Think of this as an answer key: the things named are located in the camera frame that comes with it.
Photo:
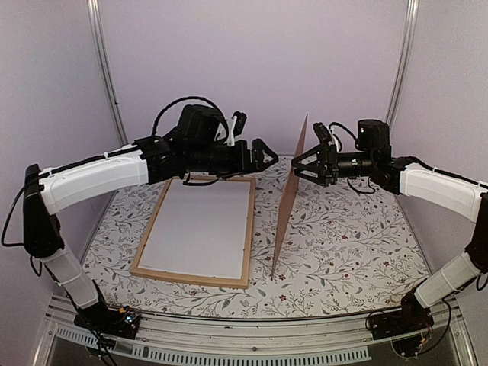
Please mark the brown backing board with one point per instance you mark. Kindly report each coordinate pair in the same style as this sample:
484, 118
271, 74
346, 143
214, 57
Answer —
284, 212

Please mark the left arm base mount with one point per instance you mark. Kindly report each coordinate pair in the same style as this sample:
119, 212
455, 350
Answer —
100, 318

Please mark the aluminium front rail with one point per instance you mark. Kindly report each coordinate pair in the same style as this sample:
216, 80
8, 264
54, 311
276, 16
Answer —
188, 340

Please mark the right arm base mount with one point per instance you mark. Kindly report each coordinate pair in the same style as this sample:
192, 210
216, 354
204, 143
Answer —
411, 317

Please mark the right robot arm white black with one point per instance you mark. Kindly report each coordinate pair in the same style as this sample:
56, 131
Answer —
408, 177

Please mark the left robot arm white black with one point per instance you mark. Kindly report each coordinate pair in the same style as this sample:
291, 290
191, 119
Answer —
46, 192

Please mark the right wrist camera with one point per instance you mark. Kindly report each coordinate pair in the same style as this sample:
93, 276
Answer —
372, 136

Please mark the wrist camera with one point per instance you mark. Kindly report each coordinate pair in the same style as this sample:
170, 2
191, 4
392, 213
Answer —
236, 125
372, 136

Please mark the red forest landscape photo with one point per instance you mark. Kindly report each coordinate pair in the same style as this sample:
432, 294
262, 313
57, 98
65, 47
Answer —
194, 225

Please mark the light wooden picture frame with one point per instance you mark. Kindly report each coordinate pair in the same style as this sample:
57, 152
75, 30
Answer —
190, 280

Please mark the floral patterned table mat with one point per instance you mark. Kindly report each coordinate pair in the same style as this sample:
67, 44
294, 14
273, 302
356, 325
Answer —
345, 251

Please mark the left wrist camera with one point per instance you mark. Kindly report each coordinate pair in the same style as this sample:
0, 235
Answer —
236, 125

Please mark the aluminium corner post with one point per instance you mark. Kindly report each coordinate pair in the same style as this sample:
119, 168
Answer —
409, 29
95, 22

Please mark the right aluminium corner post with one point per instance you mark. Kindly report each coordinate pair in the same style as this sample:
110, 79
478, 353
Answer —
409, 29

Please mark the left aluminium corner post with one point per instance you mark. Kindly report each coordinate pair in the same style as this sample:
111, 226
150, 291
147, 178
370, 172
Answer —
95, 22

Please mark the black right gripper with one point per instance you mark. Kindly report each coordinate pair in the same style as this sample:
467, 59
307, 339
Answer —
327, 156

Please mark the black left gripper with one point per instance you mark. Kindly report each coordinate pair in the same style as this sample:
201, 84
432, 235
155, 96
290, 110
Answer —
245, 166

